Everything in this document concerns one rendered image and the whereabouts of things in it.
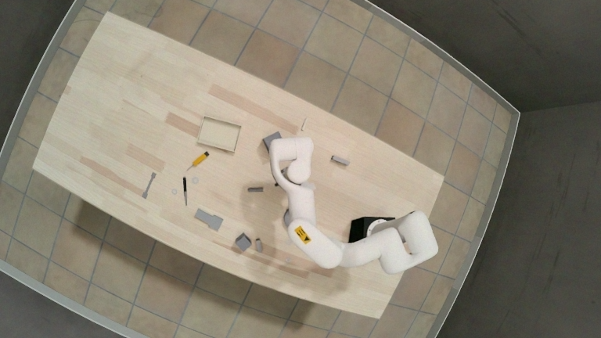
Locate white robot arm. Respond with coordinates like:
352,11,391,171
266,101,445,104
269,137,438,275

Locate yellow screwdriver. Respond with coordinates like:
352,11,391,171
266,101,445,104
191,151,210,167

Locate beige open-top tray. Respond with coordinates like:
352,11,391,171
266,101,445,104
196,115,242,152

